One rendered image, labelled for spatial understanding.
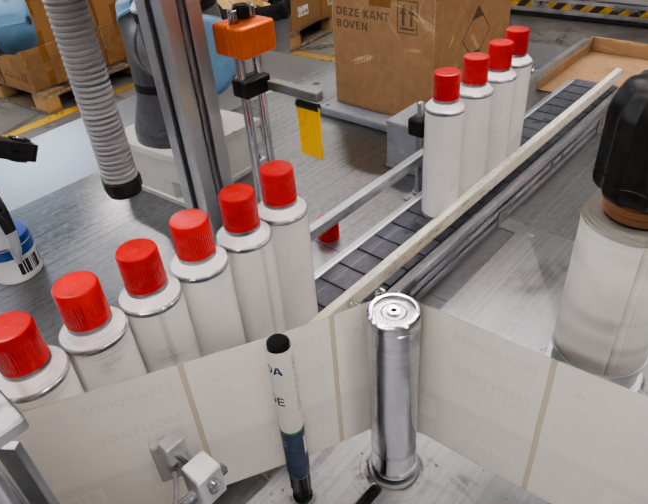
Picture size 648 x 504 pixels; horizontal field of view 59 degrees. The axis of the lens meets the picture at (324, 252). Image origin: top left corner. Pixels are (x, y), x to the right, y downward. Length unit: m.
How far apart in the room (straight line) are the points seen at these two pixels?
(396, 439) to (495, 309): 0.26
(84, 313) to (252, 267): 0.16
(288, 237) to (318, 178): 0.49
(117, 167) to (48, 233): 0.52
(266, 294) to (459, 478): 0.24
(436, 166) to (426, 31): 0.39
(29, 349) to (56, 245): 0.59
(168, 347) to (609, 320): 0.37
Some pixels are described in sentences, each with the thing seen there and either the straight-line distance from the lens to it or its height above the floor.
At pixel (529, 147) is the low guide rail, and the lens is 0.96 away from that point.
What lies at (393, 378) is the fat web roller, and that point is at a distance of 0.42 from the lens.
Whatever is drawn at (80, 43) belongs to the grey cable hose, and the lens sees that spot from 0.51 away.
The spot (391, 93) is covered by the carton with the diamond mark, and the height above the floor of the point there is 0.90.
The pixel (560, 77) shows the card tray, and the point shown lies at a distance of 1.49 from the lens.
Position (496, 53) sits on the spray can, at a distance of 0.86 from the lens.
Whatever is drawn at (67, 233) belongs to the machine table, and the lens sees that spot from 1.04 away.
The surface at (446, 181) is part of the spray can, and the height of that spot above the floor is 0.94.
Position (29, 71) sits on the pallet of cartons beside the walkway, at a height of 0.28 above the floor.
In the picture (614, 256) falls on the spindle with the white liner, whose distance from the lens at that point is 0.51.
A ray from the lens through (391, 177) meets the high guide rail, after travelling 0.77.
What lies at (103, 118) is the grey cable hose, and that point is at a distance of 0.53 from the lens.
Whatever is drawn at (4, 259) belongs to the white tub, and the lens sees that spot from 0.93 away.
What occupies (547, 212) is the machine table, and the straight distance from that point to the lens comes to 0.96.
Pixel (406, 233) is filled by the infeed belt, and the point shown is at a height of 0.88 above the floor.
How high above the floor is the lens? 1.34
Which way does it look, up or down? 36 degrees down
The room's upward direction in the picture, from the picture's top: 5 degrees counter-clockwise
